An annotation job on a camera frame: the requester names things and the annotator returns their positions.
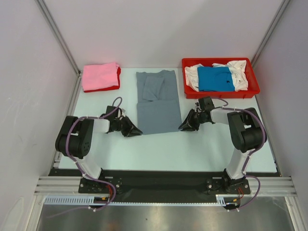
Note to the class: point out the folded pink t-shirt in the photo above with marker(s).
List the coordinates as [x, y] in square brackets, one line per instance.
[98, 76]

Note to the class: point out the aluminium corner post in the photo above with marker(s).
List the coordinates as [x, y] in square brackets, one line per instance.
[270, 31]
[57, 33]

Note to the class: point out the folded red t-shirt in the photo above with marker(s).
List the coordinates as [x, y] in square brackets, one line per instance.
[109, 88]

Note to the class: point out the red plastic bin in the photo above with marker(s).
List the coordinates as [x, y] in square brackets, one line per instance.
[253, 86]

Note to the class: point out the black mounting base plate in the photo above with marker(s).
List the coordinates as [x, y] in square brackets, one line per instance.
[136, 196]

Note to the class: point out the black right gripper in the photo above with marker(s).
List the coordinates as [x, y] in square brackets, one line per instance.
[188, 124]

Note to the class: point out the left aluminium corner post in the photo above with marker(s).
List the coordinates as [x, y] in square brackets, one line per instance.
[57, 33]

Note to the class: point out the right aluminium corner post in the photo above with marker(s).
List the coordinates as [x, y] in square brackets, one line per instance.
[270, 31]

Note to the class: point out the blue t-shirt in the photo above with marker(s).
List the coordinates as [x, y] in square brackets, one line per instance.
[215, 79]

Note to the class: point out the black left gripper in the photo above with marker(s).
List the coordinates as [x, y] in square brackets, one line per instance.
[131, 130]

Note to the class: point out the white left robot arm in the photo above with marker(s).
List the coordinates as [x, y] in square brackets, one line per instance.
[78, 137]

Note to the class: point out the aluminium frame rail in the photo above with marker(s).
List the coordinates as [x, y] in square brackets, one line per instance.
[263, 186]

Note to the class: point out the white t-shirt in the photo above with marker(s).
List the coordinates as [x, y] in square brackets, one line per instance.
[237, 69]

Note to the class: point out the grey polo shirt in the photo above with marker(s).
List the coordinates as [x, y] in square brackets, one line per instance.
[158, 106]

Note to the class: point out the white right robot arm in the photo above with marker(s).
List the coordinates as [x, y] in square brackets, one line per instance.
[246, 130]

